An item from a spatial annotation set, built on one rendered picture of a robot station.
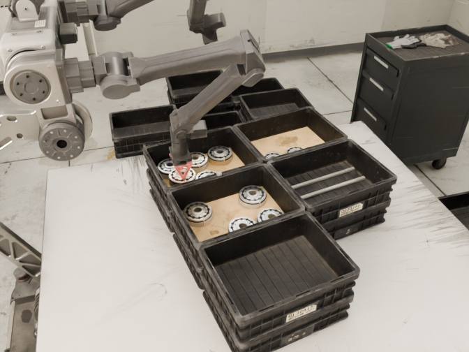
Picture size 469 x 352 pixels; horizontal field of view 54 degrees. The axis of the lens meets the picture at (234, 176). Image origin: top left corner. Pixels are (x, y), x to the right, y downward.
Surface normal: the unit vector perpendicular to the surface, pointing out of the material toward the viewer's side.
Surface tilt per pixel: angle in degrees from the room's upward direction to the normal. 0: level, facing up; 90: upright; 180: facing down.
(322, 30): 90
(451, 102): 90
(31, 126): 90
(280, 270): 0
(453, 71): 90
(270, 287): 0
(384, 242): 0
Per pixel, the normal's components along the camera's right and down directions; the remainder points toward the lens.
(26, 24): 0.00, -0.79
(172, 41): 0.27, 0.58
